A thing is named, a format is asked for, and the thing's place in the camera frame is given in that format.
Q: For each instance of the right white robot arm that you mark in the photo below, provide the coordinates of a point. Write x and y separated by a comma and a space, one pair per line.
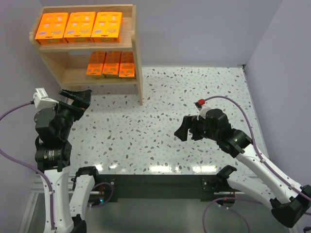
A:
287, 199

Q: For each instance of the wooden two-tier shelf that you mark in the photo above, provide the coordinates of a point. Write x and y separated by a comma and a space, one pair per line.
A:
68, 62

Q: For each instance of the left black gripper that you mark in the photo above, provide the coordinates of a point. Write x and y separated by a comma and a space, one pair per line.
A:
73, 106

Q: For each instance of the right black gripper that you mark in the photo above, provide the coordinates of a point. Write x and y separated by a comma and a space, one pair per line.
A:
192, 127

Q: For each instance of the orange sponge box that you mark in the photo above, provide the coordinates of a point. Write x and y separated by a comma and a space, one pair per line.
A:
107, 27
79, 27
96, 64
112, 63
127, 65
52, 28

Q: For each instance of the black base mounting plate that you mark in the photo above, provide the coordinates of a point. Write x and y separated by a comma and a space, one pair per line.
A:
200, 187

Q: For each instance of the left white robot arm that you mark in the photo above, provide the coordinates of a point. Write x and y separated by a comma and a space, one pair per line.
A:
53, 122

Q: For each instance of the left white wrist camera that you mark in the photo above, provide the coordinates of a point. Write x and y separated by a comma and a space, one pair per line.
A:
42, 100

